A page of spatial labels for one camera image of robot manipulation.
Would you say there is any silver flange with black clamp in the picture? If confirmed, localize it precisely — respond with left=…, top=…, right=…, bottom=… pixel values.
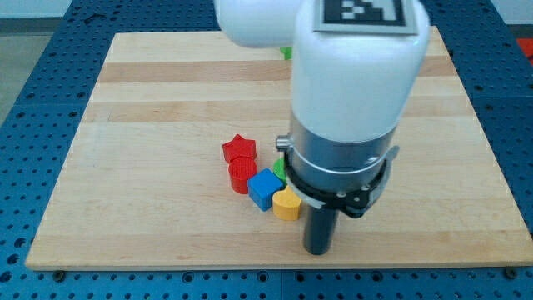
left=276, top=115, right=399, bottom=218

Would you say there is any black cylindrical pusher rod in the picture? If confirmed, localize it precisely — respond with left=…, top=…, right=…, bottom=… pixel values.
left=303, top=207, right=338, bottom=255

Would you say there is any yellow heart block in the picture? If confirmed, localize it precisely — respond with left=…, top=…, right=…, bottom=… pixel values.
left=272, top=186, right=301, bottom=221

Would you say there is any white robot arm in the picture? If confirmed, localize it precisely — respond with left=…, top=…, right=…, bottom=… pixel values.
left=214, top=0, right=430, bottom=255

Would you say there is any green circle block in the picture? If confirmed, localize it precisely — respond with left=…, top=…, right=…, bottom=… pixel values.
left=272, top=157, right=286, bottom=185

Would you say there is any blue cube block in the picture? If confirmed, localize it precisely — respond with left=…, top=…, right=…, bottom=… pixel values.
left=247, top=168, right=284, bottom=212

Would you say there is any red cylinder block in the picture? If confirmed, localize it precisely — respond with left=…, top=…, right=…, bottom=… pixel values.
left=228, top=157, right=257, bottom=194

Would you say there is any red star block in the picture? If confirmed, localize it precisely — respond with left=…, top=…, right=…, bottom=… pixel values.
left=222, top=134, right=257, bottom=163

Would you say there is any green block far side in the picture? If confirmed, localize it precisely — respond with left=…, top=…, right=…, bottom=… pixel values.
left=280, top=47, right=292, bottom=60

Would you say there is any black white fiducial tag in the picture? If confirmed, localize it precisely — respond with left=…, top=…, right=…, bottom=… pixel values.
left=313, top=0, right=418, bottom=35

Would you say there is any wooden board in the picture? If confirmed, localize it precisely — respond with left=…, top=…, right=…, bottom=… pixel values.
left=26, top=28, right=532, bottom=271

